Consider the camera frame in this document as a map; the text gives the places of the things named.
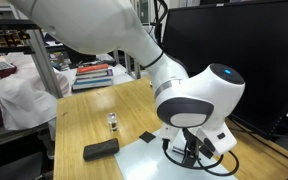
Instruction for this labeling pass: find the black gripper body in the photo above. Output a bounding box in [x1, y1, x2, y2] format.
[182, 128, 213, 167]

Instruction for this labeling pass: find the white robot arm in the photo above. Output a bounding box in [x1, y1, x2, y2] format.
[8, 0, 245, 156]

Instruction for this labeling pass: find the white paper sheet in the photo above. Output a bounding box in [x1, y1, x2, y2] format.
[115, 131, 237, 180]

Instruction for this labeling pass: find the black tape square left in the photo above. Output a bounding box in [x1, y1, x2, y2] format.
[139, 131, 155, 143]

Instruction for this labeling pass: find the black eraser block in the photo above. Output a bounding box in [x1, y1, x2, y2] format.
[83, 138, 119, 161]

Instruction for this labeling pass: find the stack of books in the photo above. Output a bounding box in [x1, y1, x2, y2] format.
[72, 64, 113, 91]

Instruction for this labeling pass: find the large black monitor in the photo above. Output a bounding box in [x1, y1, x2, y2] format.
[163, 0, 288, 139]

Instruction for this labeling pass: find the white cloth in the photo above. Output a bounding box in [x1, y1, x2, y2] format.
[0, 52, 72, 131]

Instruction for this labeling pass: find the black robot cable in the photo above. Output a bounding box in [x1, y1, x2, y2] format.
[161, 139, 240, 177]

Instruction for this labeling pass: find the aluminium frame post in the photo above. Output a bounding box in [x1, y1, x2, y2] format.
[8, 0, 63, 99]

